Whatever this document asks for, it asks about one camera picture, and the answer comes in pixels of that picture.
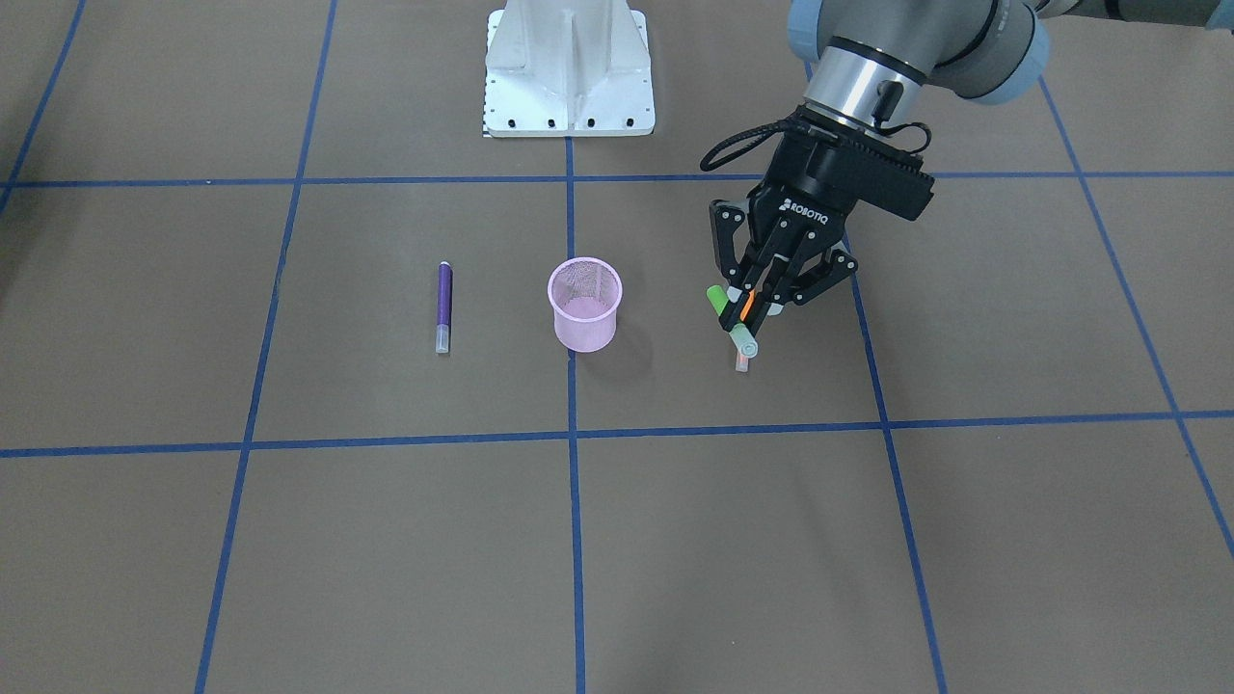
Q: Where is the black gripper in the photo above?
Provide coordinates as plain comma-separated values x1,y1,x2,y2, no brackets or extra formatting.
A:
710,114,935,331

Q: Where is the green highlighter pen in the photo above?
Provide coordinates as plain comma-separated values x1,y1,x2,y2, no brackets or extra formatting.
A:
705,284,759,363

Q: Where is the purple marker pen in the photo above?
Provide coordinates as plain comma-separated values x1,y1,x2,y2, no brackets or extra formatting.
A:
436,262,453,354

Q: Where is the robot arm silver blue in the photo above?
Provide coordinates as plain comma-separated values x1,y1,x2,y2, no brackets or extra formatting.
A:
700,1,1232,335

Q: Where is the pink mesh pen holder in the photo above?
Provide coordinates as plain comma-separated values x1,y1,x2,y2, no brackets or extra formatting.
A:
547,256,623,353

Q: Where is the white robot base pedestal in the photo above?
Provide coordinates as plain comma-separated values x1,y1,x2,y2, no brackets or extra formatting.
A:
482,1,656,138

